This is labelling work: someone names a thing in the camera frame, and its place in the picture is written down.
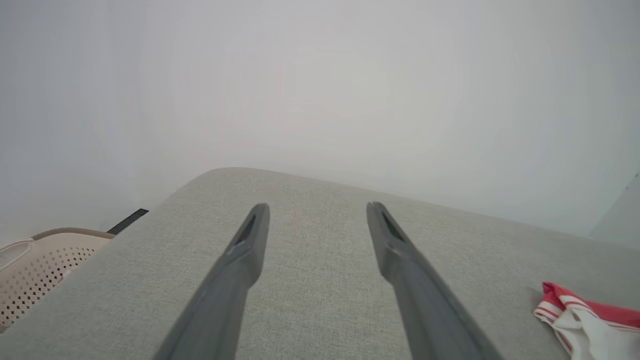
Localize beige perforated laundry basket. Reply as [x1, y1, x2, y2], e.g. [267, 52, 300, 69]
[0, 227, 116, 334]

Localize black floor strip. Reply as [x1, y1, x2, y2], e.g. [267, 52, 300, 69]
[107, 208, 150, 235]

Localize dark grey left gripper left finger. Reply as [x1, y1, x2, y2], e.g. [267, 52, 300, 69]
[152, 202, 271, 360]

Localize light grey fabric sofa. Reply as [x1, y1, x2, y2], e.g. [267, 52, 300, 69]
[0, 167, 640, 360]

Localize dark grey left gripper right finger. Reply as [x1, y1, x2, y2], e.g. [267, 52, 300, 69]
[366, 201, 505, 360]

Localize red and white shorts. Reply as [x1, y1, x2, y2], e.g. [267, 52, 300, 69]
[533, 281, 640, 360]

